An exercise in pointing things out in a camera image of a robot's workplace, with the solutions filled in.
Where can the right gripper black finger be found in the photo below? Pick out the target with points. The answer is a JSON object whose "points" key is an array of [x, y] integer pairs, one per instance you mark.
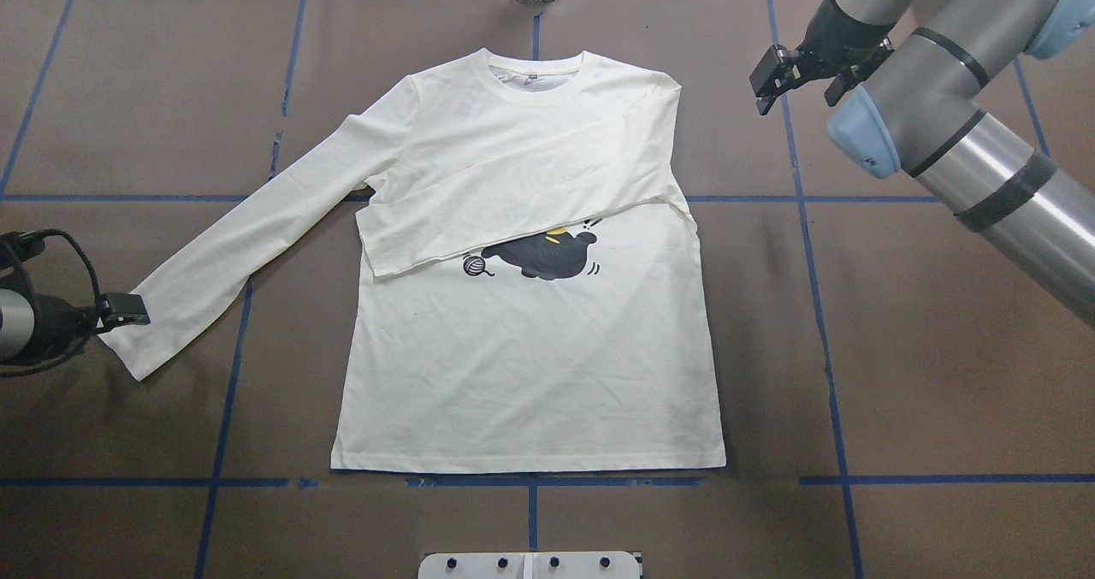
{"points": [[773, 76]]}

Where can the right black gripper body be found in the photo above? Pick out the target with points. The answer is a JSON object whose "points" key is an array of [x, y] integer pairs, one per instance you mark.
{"points": [[832, 33]]}

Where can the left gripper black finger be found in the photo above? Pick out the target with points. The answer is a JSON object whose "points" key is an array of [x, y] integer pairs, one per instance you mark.
{"points": [[122, 309]]}

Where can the cream long-sleeve shirt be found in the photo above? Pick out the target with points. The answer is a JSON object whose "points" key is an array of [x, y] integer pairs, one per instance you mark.
{"points": [[530, 294]]}

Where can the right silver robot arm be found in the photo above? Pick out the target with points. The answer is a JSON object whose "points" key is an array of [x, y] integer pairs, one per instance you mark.
{"points": [[903, 78]]}

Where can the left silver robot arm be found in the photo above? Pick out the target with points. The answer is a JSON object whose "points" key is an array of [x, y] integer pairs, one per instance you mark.
{"points": [[40, 329]]}

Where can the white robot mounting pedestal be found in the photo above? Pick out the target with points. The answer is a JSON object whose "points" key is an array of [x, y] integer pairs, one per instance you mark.
{"points": [[566, 564]]}

